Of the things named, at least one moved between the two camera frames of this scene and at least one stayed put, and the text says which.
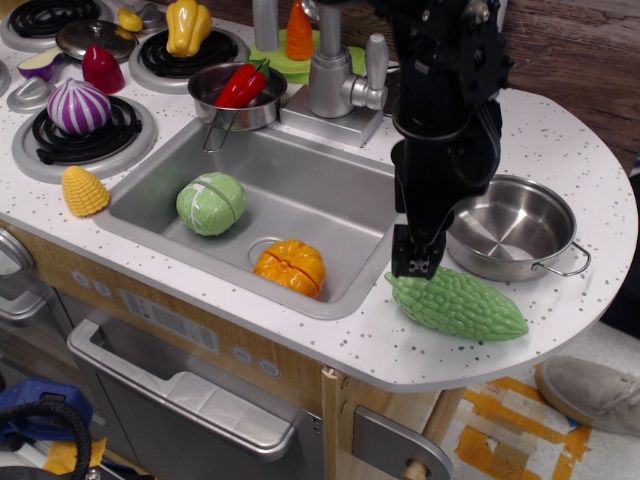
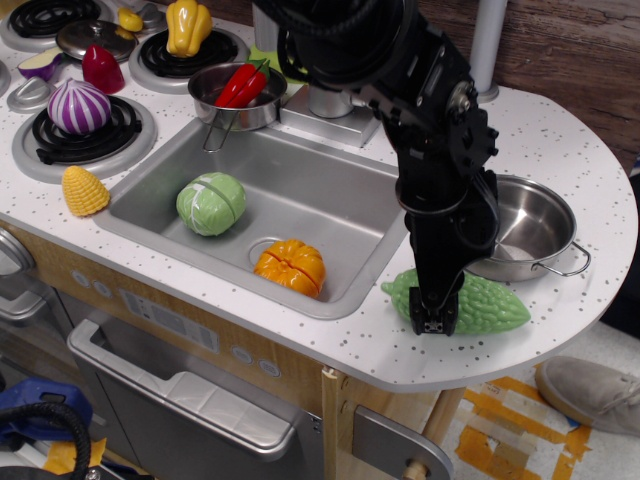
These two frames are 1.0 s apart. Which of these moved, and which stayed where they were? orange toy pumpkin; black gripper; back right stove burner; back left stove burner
Moved: black gripper
Stayed: orange toy pumpkin; back right stove burner; back left stove burner
